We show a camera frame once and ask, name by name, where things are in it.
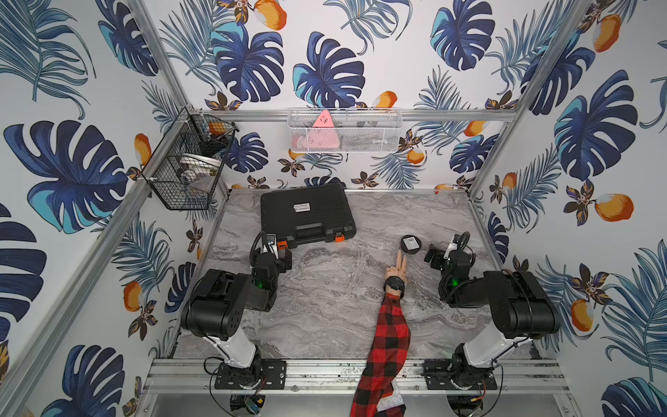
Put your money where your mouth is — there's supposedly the black plastic tool case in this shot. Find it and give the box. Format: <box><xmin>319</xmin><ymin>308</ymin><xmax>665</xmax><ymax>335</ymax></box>
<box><xmin>260</xmin><ymin>183</ymin><xmax>357</xmax><ymax>250</ymax></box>

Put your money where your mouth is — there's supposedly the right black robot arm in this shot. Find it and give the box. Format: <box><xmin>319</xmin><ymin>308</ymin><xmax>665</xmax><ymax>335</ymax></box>
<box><xmin>424</xmin><ymin>232</ymin><xmax>560</xmax><ymax>391</ymax></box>

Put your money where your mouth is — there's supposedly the small round black tin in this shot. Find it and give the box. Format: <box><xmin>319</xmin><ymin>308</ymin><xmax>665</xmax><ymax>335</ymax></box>
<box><xmin>400</xmin><ymin>235</ymin><xmax>422</xmax><ymax>255</ymax></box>

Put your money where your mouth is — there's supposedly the clear mesh wall shelf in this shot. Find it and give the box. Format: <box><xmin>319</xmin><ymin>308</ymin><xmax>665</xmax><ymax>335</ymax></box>
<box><xmin>287</xmin><ymin>109</ymin><xmax>403</xmax><ymax>154</ymax></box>

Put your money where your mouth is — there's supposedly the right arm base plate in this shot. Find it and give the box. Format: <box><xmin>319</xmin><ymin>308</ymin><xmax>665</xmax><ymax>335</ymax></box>
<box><xmin>422</xmin><ymin>359</ymin><xmax>498</xmax><ymax>391</ymax></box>

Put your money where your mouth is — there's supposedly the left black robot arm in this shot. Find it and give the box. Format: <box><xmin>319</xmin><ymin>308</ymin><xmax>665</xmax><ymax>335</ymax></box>
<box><xmin>181</xmin><ymin>232</ymin><xmax>292</xmax><ymax>392</ymax></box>

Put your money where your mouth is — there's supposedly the pink triangle item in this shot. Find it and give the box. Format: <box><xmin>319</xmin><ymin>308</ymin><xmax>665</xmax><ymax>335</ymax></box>
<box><xmin>306</xmin><ymin>109</ymin><xmax>340</xmax><ymax>150</ymax></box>

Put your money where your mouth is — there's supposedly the red plaid sleeve arm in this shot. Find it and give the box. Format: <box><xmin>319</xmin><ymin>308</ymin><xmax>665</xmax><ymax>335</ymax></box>
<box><xmin>350</xmin><ymin>293</ymin><xmax>411</xmax><ymax>417</ymax></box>

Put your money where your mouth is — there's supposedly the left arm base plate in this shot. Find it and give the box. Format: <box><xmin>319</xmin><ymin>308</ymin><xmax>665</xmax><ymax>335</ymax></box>
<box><xmin>214</xmin><ymin>359</ymin><xmax>288</xmax><ymax>391</ymax></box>

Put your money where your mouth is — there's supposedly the aluminium front rail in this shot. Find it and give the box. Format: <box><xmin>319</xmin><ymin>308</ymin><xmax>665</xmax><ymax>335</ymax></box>
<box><xmin>143</xmin><ymin>360</ymin><xmax>571</xmax><ymax>395</ymax></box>

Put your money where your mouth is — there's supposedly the mannequin hand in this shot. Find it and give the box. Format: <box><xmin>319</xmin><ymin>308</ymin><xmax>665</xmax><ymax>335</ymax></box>
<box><xmin>385</xmin><ymin>250</ymin><xmax>408</xmax><ymax>284</ymax></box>

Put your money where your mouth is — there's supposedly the black wire basket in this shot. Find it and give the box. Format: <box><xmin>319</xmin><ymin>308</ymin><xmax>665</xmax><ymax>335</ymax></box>
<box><xmin>141</xmin><ymin>108</ymin><xmax>239</xmax><ymax>211</ymax></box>

